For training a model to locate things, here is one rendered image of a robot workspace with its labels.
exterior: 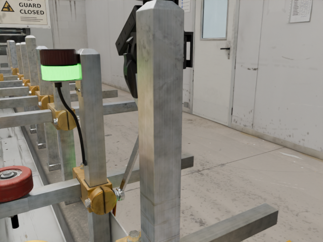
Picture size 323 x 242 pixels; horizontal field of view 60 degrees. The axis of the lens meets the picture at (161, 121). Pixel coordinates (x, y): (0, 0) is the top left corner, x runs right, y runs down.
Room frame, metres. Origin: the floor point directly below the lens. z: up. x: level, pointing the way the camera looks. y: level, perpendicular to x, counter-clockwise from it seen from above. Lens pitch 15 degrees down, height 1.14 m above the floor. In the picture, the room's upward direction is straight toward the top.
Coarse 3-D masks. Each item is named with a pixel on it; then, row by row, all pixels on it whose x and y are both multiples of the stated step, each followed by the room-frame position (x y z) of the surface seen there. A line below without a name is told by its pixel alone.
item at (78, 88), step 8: (64, 64) 0.46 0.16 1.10; (72, 64) 0.47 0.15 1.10; (48, 80) 0.46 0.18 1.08; (64, 80) 0.46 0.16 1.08; (72, 80) 0.47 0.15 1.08; (80, 80) 0.48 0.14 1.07; (80, 88) 0.48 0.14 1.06; (80, 96) 0.49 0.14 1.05; (64, 104) 0.48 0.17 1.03; (72, 112) 0.48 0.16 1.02; (80, 136) 0.49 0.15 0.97; (80, 144) 0.49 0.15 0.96
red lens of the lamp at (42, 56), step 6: (42, 54) 0.46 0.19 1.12; (48, 54) 0.45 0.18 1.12; (54, 54) 0.45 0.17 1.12; (60, 54) 0.45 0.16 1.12; (66, 54) 0.46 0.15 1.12; (72, 54) 0.47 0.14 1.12; (42, 60) 0.46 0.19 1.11; (48, 60) 0.45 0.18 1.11; (54, 60) 0.45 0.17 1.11; (60, 60) 0.45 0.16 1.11; (66, 60) 0.46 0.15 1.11; (72, 60) 0.47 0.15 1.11
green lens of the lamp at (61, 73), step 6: (42, 66) 0.46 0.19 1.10; (48, 66) 0.46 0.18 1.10; (60, 66) 0.46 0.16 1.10; (66, 66) 0.46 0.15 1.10; (72, 66) 0.47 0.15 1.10; (78, 66) 0.49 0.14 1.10; (42, 72) 0.46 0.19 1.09; (48, 72) 0.45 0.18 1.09; (54, 72) 0.45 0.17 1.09; (60, 72) 0.45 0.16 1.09; (66, 72) 0.46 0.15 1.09; (72, 72) 0.47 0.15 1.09; (78, 72) 0.48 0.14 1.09; (42, 78) 0.47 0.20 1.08; (48, 78) 0.45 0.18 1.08; (54, 78) 0.45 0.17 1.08; (60, 78) 0.45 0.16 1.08; (66, 78) 0.46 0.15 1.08; (72, 78) 0.46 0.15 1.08
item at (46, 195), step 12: (192, 156) 0.66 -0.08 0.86; (120, 168) 0.59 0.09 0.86; (72, 180) 0.53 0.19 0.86; (120, 180) 0.56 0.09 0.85; (132, 180) 0.57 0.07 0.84; (36, 192) 0.48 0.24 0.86; (48, 192) 0.48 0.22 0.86; (60, 192) 0.49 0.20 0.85; (72, 192) 0.51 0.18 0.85; (0, 204) 0.44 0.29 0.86; (12, 204) 0.45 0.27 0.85; (24, 204) 0.46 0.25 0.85; (36, 204) 0.47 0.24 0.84; (48, 204) 0.48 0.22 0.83; (0, 216) 0.44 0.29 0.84; (12, 216) 0.46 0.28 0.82
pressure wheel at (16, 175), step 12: (0, 168) 0.49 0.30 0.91; (12, 168) 0.49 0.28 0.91; (24, 168) 0.49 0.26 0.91; (0, 180) 0.44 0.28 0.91; (12, 180) 0.44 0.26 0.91; (24, 180) 0.45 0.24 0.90; (0, 192) 0.42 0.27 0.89; (12, 192) 0.43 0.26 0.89; (24, 192) 0.45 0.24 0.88; (12, 228) 0.46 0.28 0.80
